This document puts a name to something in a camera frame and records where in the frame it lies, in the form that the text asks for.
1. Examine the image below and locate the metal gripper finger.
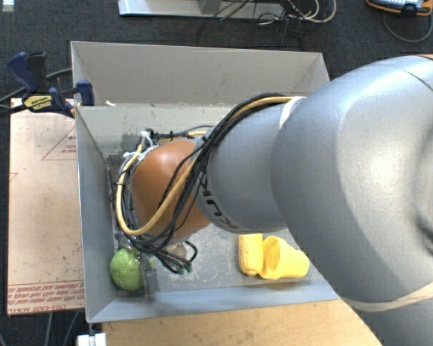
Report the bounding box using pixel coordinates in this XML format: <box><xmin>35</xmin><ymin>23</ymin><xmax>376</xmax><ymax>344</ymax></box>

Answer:
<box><xmin>141</xmin><ymin>256</ymin><xmax>160</xmax><ymax>297</ymax></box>
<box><xmin>114</xmin><ymin>231</ymin><xmax>132</xmax><ymax>252</ymax></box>

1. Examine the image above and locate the green toy fruit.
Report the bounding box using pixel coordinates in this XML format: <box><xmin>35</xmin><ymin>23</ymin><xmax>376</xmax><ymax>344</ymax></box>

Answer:
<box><xmin>109</xmin><ymin>247</ymin><xmax>154</xmax><ymax>292</ymax></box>

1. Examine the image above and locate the yellow sponge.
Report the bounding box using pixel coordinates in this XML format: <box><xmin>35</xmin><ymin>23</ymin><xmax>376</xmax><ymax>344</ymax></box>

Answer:
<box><xmin>238</xmin><ymin>233</ymin><xmax>265</xmax><ymax>278</ymax></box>

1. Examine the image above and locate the brown cardboard board red print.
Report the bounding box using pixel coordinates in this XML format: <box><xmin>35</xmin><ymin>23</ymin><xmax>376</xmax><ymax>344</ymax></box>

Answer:
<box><xmin>6</xmin><ymin>97</ymin><xmax>86</xmax><ymax>317</ymax></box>

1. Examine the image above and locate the yellow plastic cup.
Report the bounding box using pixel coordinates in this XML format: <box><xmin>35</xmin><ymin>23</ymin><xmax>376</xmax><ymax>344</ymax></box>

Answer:
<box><xmin>260</xmin><ymin>235</ymin><xmax>311</xmax><ymax>281</ymax></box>

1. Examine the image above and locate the grey metal bin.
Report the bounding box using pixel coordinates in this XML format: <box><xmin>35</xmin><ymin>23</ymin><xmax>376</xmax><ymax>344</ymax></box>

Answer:
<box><xmin>70</xmin><ymin>40</ymin><xmax>342</xmax><ymax>324</ymax></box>

